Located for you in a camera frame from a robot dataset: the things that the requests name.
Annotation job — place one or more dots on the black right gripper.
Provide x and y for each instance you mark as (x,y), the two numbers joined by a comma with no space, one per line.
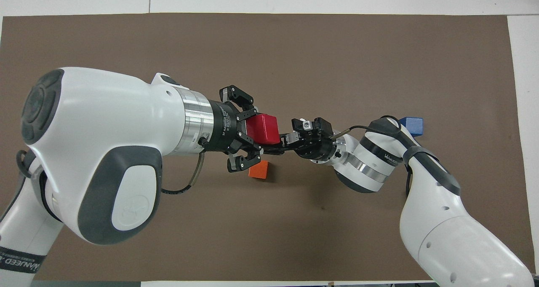
(318,148)

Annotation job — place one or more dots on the orange wooden block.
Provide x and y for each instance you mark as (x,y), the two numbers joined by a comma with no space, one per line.
(260,171)

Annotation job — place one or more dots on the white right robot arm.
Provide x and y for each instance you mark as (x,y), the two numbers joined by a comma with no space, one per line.
(442,219)

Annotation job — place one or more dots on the brown table mat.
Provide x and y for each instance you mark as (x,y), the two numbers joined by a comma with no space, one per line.
(269,46)

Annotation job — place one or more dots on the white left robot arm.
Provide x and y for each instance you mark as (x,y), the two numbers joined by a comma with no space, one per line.
(97,143)

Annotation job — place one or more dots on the blue wooden block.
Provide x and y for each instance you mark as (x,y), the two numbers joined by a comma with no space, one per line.
(414,124)

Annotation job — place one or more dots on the red wooden block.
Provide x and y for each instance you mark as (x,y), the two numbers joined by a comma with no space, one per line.
(263,129)

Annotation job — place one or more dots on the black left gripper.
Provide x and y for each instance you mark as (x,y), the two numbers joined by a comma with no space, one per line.
(225,127)

